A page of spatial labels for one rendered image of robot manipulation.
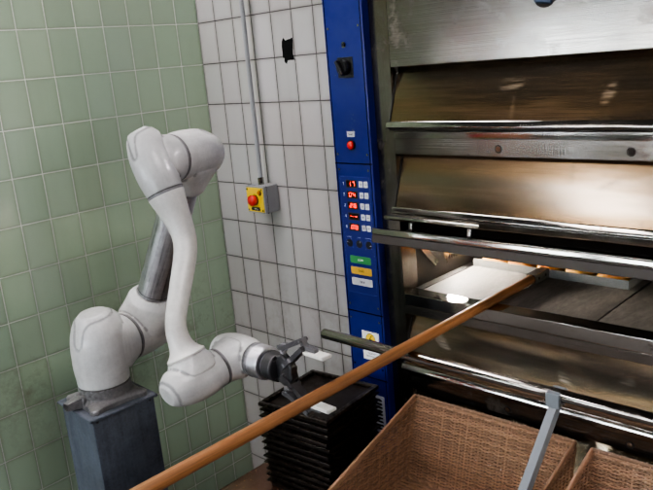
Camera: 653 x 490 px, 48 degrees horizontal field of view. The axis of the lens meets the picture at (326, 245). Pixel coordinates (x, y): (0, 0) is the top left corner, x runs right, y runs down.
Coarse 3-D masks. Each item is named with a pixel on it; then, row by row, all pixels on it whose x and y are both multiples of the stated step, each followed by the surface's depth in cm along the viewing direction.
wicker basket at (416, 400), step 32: (416, 416) 237; (448, 416) 229; (480, 416) 221; (384, 448) 228; (416, 448) 237; (448, 448) 229; (480, 448) 222; (512, 448) 214; (576, 448) 201; (352, 480) 216; (384, 480) 229; (416, 480) 236; (448, 480) 229; (480, 480) 221; (512, 480) 214; (544, 480) 208
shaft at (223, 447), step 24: (504, 288) 222; (480, 312) 211; (432, 336) 194; (384, 360) 181; (336, 384) 169; (288, 408) 159; (240, 432) 151; (264, 432) 154; (192, 456) 143; (216, 456) 145; (168, 480) 138
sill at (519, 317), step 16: (416, 304) 233; (432, 304) 229; (448, 304) 224; (464, 304) 220; (496, 304) 218; (496, 320) 214; (512, 320) 210; (528, 320) 206; (544, 320) 203; (560, 320) 201; (576, 320) 200; (576, 336) 197; (592, 336) 194; (608, 336) 191; (624, 336) 188; (640, 336) 186; (640, 352) 186
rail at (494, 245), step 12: (372, 228) 219; (384, 228) 216; (432, 240) 204; (444, 240) 202; (456, 240) 199; (468, 240) 196; (480, 240) 194; (516, 252) 187; (528, 252) 184; (540, 252) 182; (552, 252) 180; (564, 252) 178; (576, 252) 176; (624, 264) 168; (636, 264) 166; (648, 264) 164
